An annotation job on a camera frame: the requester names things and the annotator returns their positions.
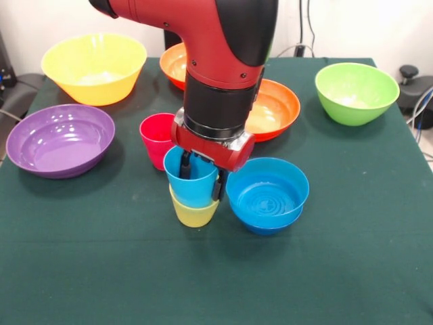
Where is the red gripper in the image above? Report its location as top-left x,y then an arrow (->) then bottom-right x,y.
169,108 -> 256,202

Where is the light blue cup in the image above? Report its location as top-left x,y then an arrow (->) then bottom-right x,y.
163,145 -> 220,209

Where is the yellow-green cup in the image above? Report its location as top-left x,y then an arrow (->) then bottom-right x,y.
168,184 -> 221,228

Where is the light blue bowl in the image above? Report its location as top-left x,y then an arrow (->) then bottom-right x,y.
225,156 -> 311,221

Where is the dark blue bowl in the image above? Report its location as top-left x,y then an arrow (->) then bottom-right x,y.
231,202 -> 304,237

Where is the orange bowl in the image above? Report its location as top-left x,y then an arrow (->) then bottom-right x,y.
159,43 -> 188,91
245,78 -> 302,142

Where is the light green bowl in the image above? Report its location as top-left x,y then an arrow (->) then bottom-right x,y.
315,62 -> 401,127

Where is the red cup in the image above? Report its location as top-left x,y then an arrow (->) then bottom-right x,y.
139,112 -> 177,171

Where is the dark green tablecloth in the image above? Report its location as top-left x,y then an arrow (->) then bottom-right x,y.
0,56 -> 433,325

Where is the large yellow bowl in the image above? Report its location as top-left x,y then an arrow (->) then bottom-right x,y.
41,32 -> 148,107

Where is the purple bowl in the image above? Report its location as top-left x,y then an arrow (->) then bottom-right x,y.
5,103 -> 116,179

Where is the black chair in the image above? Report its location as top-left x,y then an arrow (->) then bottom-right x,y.
0,72 -> 46,123

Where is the black rounded base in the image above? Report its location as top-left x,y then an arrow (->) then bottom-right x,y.
394,76 -> 433,118

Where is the black knob clamp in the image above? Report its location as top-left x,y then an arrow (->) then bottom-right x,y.
398,64 -> 419,89

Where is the black wall cable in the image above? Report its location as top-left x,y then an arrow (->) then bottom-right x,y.
305,0 -> 317,58

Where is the grey blue cable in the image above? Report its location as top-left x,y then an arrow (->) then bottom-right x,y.
405,86 -> 433,131

